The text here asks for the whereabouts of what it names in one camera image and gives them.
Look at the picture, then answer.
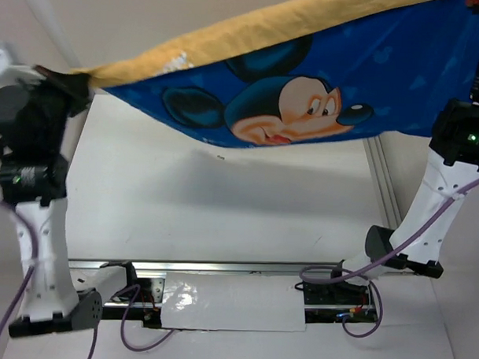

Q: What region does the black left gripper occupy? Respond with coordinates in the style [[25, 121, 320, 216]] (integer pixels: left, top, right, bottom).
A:
[[15, 64, 91, 152]]

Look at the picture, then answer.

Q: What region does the Mickey Mouse pillowcase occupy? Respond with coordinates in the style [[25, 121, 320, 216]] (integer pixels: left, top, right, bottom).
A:
[[84, 0, 479, 148]]

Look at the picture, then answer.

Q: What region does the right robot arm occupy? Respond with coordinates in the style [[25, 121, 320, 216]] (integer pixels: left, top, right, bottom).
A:
[[327, 0, 479, 303]]

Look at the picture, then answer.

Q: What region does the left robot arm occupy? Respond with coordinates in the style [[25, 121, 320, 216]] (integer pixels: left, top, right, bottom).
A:
[[0, 65, 102, 339]]

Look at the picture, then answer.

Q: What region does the white cover plate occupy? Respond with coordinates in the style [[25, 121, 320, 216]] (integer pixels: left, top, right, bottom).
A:
[[160, 272, 305, 332]]

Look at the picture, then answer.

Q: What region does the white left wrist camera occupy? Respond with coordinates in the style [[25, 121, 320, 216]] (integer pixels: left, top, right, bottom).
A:
[[0, 41, 37, 85]]

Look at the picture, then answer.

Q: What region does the aluminium side rail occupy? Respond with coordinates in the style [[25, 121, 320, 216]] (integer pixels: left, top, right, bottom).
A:
[[363, 136, 402, 229]]

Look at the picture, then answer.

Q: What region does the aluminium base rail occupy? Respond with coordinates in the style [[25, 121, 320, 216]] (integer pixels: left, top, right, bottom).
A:
[[66, 253, 411, 282]]

